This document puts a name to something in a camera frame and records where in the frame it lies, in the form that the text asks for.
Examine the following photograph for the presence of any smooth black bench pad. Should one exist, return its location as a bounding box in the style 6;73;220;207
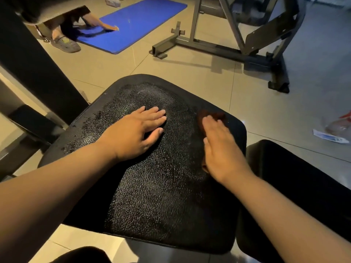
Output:
235;139;351;263

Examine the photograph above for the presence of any black foot plate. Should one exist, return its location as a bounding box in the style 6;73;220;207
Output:
8;104;66;146

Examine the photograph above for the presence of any person's left hand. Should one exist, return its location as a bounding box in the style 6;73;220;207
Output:
97;106;167;162

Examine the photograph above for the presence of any person's leg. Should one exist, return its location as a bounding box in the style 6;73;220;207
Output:
52;246;112;263

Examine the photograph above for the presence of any blue exercise mat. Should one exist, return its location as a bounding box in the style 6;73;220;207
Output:
73;0;188;55

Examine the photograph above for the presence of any person's left forearm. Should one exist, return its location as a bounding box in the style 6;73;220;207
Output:
0;138;119;263

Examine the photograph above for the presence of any grey metal gym frame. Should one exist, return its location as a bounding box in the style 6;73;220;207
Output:
149;0;307;94

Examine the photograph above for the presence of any black machine upright frame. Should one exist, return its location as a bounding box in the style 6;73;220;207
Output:
0;0;90;129

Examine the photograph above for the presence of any black textured seat pad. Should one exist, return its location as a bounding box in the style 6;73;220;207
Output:
38;74;248;254

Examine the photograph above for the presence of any person's right forearm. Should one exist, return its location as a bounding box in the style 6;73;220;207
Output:
219;172;351;263

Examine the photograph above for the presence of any clear plastic bottle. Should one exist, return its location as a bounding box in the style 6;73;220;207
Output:
322;110;351;140

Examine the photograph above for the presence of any dark machine cushion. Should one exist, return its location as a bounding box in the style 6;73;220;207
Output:
15;0;91;25

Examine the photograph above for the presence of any white and blue wrapper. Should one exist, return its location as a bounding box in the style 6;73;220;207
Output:
313;129;345;144

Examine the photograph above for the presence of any brown cleaning cloth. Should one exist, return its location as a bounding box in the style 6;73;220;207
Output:
197;109;227;173

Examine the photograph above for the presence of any person's right hand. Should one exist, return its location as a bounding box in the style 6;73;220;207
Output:
202;115;254;185

